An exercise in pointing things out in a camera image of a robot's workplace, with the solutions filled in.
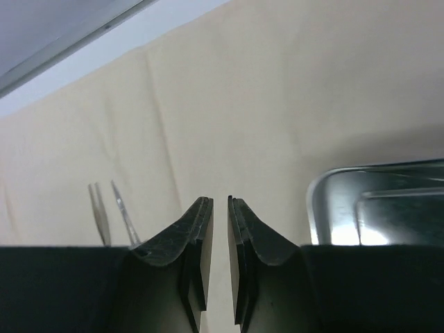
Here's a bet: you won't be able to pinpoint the steel surgical scissors forceps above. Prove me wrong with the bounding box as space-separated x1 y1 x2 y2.
110 180 141 248

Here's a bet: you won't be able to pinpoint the back aluminium rail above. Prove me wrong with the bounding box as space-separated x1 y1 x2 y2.
1 1 152 96

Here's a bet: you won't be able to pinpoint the stainless steel instrument tray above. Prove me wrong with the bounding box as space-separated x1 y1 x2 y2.
307 159 443 246

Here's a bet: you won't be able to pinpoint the steel tweezers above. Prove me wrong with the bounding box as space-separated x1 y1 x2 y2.
87 182 112 246

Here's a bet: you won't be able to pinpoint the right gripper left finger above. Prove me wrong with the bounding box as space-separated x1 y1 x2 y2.
1 197 213 332

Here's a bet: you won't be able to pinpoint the beige cloth surgical kit wrap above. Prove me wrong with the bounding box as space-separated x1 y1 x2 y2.
1 1 443 332

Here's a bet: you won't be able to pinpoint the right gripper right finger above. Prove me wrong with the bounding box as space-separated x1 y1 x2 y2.
228 197 443 332

